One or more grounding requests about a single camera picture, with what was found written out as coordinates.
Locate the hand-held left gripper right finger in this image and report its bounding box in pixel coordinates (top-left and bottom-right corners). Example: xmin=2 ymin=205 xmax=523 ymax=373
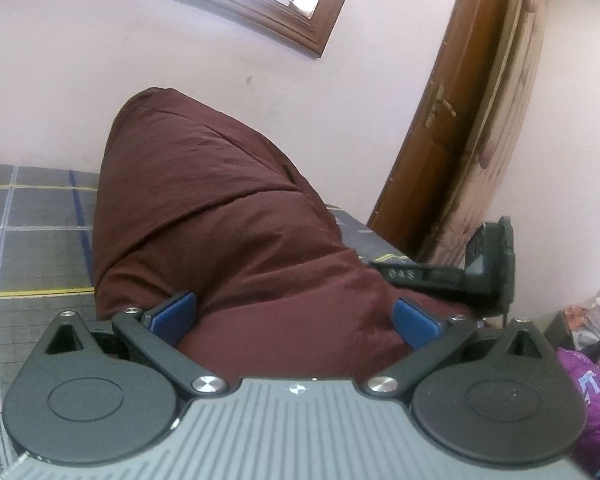
xmin=361 ymin=297 xmax=557 ymax=402

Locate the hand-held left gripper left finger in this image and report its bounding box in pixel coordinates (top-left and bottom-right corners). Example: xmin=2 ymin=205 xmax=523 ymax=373
xmin=44 ymin=290 xmax=229 ymax=402

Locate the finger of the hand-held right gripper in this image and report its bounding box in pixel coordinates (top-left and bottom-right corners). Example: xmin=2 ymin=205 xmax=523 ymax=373
xmin=367 ymin=255 xmax=465 ymax=292

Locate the maroon garment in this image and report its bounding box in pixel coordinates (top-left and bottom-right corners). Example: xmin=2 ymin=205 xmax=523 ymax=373
xmin=92 ymin=87 xmax=481 ymax=381

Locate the multicolour patterned cloth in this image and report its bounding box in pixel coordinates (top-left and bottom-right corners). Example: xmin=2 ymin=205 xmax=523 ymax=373
xmin=560 ymin=280 xmax=600 ymax=362

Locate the brown wooden door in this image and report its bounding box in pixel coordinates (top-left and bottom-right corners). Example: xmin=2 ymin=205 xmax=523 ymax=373
xmin=367 ymin=0 xmax=512 ymax=257

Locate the floral patterned curtain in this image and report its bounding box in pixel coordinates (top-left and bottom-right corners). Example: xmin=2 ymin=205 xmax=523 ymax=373
xmin=414 ymin=0 xmax=551 ymax=262

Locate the grey plaid bed sheet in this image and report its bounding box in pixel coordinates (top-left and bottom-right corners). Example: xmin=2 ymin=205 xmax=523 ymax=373
xmin=0 ymin=162 xmax=418 ymax=480

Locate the purple plastic bag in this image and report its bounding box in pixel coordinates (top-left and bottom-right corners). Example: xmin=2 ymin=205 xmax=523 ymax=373
xmin=555 ymin=347 xmax=600 ymax=480

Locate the metal door handle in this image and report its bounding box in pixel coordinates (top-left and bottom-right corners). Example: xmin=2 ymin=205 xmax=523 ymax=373
xmin=423 ymin=85 xmax=457 ymax=129

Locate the brown wooden window frame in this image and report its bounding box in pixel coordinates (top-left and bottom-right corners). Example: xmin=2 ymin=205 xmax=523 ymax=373
xmin=0 ymin=0 xmax=364 ymax=59

